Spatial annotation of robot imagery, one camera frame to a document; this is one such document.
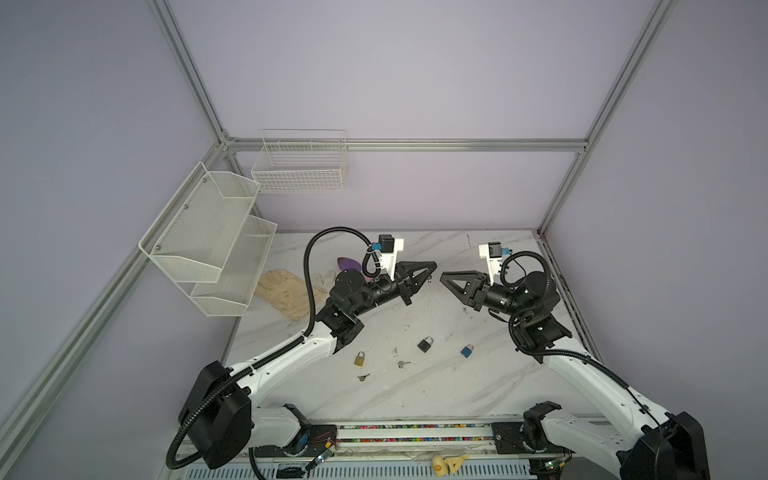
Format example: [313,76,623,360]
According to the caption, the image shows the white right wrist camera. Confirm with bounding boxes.
[478,242,511,285]

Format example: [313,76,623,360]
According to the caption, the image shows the purple pink toy shovel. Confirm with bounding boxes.
[337,257,362,271]

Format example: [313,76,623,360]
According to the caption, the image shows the aluminium frame post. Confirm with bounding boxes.
[536,0,678,236]
[147,0,228,143]

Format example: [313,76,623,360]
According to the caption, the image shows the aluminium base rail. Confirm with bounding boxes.
[161,413,601,480]

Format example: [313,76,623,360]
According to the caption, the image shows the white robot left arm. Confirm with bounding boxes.
[165,226,437,470]

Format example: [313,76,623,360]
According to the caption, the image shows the beige leather glove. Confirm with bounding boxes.
[255,269,310,321]

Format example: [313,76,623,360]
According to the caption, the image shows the white mesh upper shelf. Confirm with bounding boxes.
[138,163,260,283]

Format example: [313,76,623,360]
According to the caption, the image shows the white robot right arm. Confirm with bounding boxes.
[440,251,711,479]

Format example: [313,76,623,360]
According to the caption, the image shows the black padlock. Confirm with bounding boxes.
[417,336,434,353]

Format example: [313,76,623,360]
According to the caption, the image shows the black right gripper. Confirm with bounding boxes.
[438,271,529,323]

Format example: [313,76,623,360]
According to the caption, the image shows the white wire basket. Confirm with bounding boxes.
[251,129,348,194]

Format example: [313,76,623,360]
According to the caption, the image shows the white mesh shelf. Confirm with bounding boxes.
[138,163,260,283]
[190,215,277,317]

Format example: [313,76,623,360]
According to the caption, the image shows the aluminium frame post left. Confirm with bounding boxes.
[147,0,228,143]

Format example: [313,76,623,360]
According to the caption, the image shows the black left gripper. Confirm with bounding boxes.
[351,260,436,318]

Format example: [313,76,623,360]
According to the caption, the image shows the white mesh lower shelf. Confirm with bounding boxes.
[190,215,277,317]

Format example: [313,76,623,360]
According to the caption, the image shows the yellow toy figure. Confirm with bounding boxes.
[431,454,471,477]

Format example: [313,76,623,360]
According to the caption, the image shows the aluminium frame post right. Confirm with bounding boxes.
[536,0,678,236]

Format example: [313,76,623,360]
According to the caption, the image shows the aluminium frame back bar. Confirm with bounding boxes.
[228,138,588,152]

